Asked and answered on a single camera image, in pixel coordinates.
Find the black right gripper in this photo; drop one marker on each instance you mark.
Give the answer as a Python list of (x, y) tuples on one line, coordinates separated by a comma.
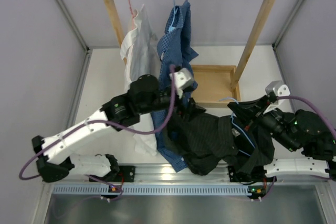
[(260, 117)]

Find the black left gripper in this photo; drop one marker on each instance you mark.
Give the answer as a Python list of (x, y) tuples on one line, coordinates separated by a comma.
[(192, 109)]

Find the dark pinstriped shirt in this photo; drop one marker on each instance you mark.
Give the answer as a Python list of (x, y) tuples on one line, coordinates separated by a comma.
[(208, 139)]

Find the light blue wire hanger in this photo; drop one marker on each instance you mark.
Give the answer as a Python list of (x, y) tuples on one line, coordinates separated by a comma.
[(237, 127)]

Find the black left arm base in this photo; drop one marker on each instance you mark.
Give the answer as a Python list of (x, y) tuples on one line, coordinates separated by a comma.
[(126, 173)]

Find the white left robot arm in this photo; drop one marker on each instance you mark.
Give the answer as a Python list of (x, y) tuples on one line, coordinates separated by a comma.
[(55, 155)]

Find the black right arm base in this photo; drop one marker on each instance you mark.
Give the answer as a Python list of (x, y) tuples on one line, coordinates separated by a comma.
[(258, 174)]

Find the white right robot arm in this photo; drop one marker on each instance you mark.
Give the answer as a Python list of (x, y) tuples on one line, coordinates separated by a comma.
[(302, 130)]

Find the blue checked shirt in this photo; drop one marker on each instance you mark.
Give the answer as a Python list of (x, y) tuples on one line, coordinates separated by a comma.
[(174, 49)]

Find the white shirt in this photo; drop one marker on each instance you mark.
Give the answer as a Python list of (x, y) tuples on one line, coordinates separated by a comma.
[(142, 58)]

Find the blue hanger with clip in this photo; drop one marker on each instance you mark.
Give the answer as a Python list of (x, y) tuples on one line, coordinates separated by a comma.
[(174, 21)]

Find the wooden clothes rack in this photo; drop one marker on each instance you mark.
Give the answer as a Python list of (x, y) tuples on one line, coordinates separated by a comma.
[(215, 82)]

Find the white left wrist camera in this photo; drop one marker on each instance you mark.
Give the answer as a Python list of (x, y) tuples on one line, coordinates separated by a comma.
[(183, 81)]

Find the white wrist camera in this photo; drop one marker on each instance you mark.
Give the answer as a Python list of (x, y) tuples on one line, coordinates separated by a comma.
[(275, 90), (183, 81)]

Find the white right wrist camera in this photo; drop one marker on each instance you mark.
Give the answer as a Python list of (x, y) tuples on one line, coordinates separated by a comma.
[(275, 90)]

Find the aluminium mounting rail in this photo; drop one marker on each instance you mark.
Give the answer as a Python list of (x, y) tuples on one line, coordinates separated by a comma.
[(162, 172)]

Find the light blue slotted cable duct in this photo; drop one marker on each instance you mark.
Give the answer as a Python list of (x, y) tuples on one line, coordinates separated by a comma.
[(154, 190)]

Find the pink wire hanger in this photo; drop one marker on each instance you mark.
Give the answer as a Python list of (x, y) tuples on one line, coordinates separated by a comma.
[(134, 14)]

